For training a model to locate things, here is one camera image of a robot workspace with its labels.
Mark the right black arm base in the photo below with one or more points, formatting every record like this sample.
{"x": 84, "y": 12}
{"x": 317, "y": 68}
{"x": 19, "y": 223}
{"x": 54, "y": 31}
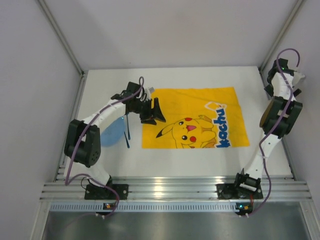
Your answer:
{"x": 228, "y": 191}

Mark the beige paper cup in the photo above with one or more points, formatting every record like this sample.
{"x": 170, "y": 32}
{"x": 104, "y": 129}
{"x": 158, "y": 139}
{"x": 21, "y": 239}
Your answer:
{"x": 300, "y": 80}

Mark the aluminium mounting rail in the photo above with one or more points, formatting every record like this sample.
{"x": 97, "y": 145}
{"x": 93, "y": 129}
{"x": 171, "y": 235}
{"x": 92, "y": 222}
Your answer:
{"x": 283, "y": 189}

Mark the blue metallic spoon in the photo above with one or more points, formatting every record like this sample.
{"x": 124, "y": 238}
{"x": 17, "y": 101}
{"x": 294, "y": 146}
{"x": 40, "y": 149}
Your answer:
{"x": 128, "y": 127}

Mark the yellow Pikachu cloth placemat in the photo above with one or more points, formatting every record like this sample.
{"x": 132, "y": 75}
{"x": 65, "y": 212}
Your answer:
{"x": 197, "y": 119}

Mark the blue metallic fork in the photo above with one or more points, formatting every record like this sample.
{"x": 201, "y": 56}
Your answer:
{"x": 126, "y": 140}

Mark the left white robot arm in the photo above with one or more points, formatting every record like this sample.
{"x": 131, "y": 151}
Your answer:
{"x": 83, "y": 141}

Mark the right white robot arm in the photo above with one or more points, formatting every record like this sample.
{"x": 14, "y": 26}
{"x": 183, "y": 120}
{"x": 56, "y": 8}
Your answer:
{"x": 276, "y": 122}

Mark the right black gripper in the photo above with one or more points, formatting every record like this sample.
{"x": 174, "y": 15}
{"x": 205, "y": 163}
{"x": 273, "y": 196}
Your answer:
{"x": 271, "y": 88}

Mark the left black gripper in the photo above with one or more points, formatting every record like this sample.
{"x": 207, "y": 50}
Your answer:
{"x": 150, "y": 111}

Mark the perforated cable duct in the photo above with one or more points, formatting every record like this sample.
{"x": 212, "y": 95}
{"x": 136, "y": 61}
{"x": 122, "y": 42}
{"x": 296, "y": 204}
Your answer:
{"x": 135, "y": 207}

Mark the left aluminium frame post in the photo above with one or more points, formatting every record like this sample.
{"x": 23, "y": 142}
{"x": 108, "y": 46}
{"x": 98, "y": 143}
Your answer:
{"x": 60, "y": 35}

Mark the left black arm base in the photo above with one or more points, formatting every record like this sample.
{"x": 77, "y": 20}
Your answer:
{"x": 93, "y": 192}

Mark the light blue plate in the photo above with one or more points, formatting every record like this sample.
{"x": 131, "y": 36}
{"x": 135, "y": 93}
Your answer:
{"x": 113, "y": 133}

